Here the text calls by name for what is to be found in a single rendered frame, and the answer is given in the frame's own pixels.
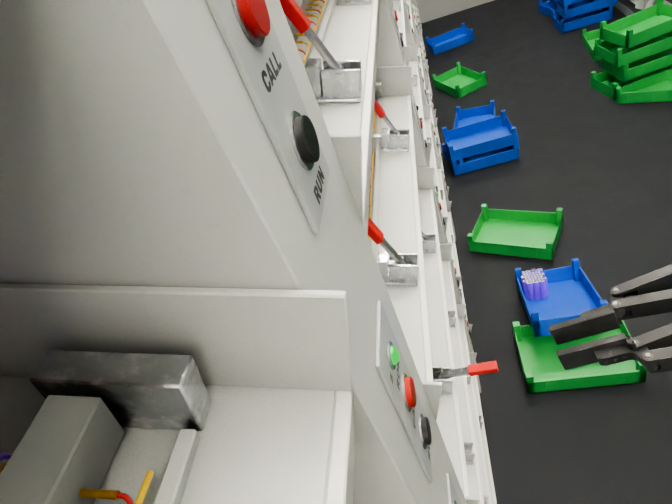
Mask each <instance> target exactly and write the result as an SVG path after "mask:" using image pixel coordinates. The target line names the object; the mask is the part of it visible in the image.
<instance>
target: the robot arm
mask: <svg viewBox="0 0 672 504"><path fill-rule="evenodd" d="M671 288H672V264H671V265H668V266H666V267H663V268H661V269H658V270H655V271H653V272H650V273H648V274H645V275H642V276H640V277H637V278H635V279H632V280H629V281H627V282H624V283H622V284H619V285H616V286H614V287H612V288H611V289H610V293H611V300H610V302H609V304H607V305H604V306H601V307H598V308H594V309H591V310H587V311H584V312H582V313H581V314H580V316H581V317H578V318H574V319H571V320H567V321H564V322H561V323H557V324H554V325H550V326H548V328H549V331H550V333H551V335H552V336H553V338H554V340H555V342H556V344H557V345H559V344H563V343H567V342H570V341H574V340H578V339H581V338H585V337H589V336H592V335H596V334H600V333H603V332H607V331H611V330H615V329H618V328H621V327H620V324H623V323H622V320H627V319H633V318H639V317H644V316H650V315H656V314H662V313H668V312H672V289H671ZM556 352H557V356H558V358H559V360H560V362H561V364H562V365H563V367H564V369H565V370H569V369H573V368H577V367H581V366H585V365H589V364H593V363H597V362H599V364H600V365H601V366H608V365H611V364H615V363H620V362H624V361H628V360H636V361H638V362H640V363H641V364H642V365H643V366H644V367H645V368H646V370H647V371H648V372H649V373H660V372H667V371H672V323H670V324H668V325H665V326H662V327H660V328H657V329H655V330H652V331H650V332H647V333H644V334H642V335H640V336H637V337H634V338H631V337H630V335H628V336H627V337H626V336H625V334H624V333H621V334H617V335H613V336H609V337H606V338H602V339H598V340H595V341H591V342H587V343H583V344H580V345H576V346H572V347H568V348H565V349H561V350H557V351H556Z"/></svg>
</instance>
